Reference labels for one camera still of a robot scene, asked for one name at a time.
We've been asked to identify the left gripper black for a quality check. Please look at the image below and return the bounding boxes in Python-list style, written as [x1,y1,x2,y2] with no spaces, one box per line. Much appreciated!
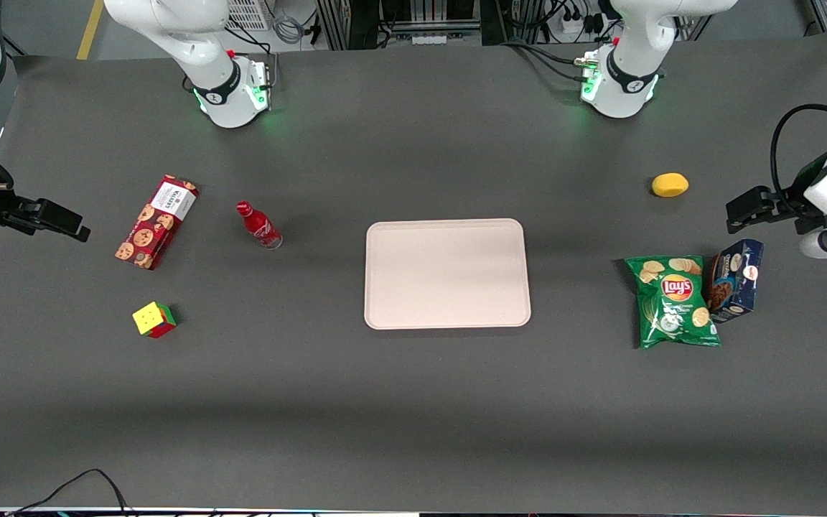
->
[725,154,827,235]

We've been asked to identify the red coke bottle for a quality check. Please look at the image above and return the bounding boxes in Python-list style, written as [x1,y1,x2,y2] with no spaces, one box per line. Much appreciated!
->
[235,200,284,251]

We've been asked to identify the pale pink plastic tray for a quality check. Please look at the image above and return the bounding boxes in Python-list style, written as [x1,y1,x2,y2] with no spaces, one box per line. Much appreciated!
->
[364,218,532,330]

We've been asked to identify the blue cookie box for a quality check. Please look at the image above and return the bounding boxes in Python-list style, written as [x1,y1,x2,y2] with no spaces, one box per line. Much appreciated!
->
[706,238,765,324]

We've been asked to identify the yellow lemon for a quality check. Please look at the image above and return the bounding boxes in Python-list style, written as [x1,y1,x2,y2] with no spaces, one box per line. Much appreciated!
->
[651,172,690,198]

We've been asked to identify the red cookie box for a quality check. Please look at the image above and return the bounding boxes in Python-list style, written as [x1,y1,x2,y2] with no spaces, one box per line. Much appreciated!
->
[114,174,200,271]

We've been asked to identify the green Lays chips bag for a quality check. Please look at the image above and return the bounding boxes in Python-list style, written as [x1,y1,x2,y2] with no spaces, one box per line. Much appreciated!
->
[624,256,722,350]

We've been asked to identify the colourful puzzle cube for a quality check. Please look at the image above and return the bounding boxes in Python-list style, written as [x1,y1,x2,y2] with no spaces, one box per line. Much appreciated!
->
[132,302,178,339]

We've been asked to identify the yellow floor tape strip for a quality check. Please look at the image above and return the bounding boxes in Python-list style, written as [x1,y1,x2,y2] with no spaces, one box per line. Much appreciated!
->
[75,0,105,61]

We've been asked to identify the white power strip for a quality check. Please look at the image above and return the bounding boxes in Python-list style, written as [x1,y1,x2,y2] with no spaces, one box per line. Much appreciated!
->
[556,6,609,38]

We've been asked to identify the white perforated box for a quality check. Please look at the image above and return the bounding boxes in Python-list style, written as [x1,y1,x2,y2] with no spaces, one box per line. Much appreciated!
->
[225,0,271,32]

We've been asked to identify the black equipment rack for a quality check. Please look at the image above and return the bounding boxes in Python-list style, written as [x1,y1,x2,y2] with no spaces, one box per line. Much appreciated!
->
[315,0,497,51]

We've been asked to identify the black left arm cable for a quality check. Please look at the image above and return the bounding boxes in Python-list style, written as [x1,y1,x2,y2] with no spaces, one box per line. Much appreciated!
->
[771,49,827,213]

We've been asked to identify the thin black cable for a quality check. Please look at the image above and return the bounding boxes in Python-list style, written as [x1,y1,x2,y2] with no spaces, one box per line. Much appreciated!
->
[8,468,134,517]

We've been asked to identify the black right base cable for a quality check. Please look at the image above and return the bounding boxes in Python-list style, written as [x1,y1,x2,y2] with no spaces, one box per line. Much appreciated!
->
[224,26,275,57]

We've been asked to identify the black left base cables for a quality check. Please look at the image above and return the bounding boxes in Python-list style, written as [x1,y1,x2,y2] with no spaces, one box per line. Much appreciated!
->
[501,39,601,84]

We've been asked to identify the grey coiled cable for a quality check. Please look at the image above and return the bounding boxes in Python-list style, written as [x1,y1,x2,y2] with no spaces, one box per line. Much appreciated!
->
[271,13,308,45]

